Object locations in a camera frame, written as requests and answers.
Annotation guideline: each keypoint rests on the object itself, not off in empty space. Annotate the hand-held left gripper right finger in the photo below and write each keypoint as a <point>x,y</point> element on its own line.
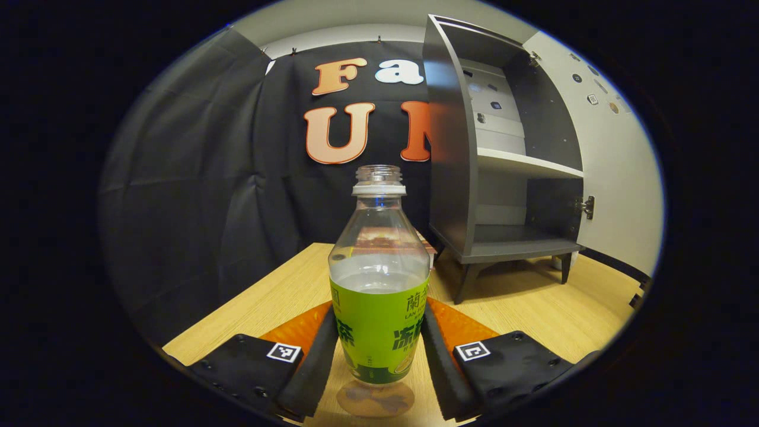
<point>439,367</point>

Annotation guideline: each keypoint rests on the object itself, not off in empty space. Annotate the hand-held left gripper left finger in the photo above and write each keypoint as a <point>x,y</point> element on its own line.
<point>314,367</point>

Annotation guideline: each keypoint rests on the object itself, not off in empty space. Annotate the clear bottle green label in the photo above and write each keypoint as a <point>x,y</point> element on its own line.
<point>379,326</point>

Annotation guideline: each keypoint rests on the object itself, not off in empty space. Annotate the dark grey cabinet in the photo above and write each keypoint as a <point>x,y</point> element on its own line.
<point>450,148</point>

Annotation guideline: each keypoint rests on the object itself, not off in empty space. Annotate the beige cabinet door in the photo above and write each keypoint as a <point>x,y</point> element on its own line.
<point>616,178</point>

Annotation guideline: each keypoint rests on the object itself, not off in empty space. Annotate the metal door hinge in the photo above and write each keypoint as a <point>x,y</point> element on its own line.
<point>585,207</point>
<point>533,57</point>

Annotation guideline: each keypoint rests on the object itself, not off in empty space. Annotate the small picture book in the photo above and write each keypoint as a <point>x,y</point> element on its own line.
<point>426,242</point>

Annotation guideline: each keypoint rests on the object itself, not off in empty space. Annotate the black backdrop cloth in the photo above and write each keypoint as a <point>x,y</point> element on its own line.
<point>207,196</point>

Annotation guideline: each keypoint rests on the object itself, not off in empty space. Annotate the row of black cloth clips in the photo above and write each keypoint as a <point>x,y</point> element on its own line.
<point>378,40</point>

